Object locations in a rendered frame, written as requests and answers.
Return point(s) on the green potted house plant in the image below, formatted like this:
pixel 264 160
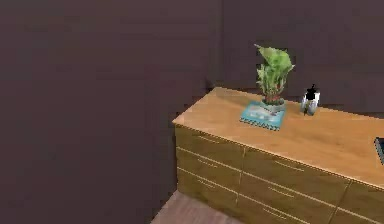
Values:
pixel 273 71

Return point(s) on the dark flat book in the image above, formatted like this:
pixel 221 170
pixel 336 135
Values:
pixel 380 150

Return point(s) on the wooden chest of drawers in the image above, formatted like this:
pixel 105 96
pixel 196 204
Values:
pixel 320 146

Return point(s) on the silver bottle with black cap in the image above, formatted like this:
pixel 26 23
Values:
pixel 310 101

